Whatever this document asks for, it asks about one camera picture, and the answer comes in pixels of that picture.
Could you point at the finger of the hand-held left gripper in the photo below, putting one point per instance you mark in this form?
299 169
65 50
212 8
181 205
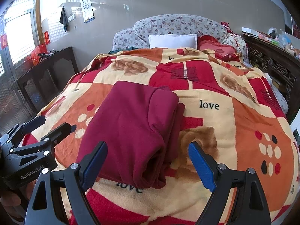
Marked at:
34 124
58 132

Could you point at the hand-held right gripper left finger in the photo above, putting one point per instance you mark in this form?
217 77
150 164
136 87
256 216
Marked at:
92 166

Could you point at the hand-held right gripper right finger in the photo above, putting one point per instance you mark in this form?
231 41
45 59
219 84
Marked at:
202 166

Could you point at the maroon fleece sweater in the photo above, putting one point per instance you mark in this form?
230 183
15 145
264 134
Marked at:
131 126

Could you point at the person's left hand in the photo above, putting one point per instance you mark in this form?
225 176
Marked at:
10 204

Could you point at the dark wooden side table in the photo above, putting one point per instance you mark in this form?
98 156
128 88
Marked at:
46 75

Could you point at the red orange printed blanket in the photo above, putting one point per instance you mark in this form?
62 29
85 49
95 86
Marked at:
246 121

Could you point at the red box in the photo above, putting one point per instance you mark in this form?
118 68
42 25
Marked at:
38 54

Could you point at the dark green cloth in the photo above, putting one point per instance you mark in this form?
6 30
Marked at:
124 49

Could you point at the dark hanging towel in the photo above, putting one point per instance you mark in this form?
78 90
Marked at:
64 18

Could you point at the small floral pillow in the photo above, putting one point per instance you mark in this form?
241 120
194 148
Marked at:
127 38

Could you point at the red heart cushion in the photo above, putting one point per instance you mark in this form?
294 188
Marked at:
215 48

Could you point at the white pillow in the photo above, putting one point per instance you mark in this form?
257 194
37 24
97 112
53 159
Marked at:
172 41

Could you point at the large floral quilt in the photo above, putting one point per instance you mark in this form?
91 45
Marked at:
182 24

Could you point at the white flat box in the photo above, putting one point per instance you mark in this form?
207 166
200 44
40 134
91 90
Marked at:
252 30

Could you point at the clutter of plastic bags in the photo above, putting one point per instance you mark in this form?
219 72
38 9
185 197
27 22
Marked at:
283 41

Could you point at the red paper wall decoration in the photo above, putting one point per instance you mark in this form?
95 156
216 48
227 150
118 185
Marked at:
47 37

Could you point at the window with wooden frame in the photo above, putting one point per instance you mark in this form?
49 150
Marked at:
18 32

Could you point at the white wall socket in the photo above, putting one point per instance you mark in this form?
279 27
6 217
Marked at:
71 16

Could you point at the dark carved wooden bed frame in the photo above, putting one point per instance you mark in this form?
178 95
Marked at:
274 63

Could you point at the eye chart wall poster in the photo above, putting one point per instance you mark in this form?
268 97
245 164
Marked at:
87 7

